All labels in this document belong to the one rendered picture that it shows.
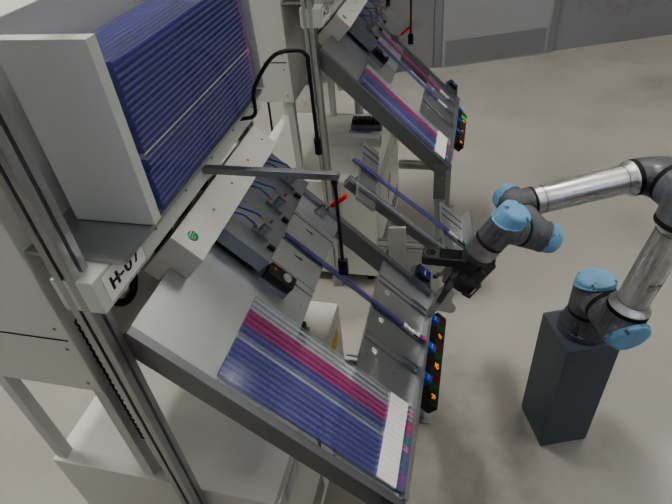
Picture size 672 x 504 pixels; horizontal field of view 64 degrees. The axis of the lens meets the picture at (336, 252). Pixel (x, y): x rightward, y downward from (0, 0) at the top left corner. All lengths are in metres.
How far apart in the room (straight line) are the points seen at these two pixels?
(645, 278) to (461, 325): 1.18
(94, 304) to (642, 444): 2.01
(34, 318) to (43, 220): 0.34
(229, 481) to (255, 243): 0.63
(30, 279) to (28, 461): 1.62
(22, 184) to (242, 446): 0.96
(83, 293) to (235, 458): 0.75
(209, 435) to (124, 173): 0.88
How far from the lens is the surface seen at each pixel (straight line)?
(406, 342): 1.53
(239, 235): 1.24
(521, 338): 2.61
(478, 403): 2.35
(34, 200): 0.87
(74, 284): 0.95
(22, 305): 1.16
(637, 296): 1.64
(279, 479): 1.49
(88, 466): 1.69
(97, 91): 0.89
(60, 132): 0.97
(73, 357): 1.22
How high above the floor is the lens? 1.92
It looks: 40 degrees down
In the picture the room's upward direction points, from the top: 6 degrees counter-clockwise
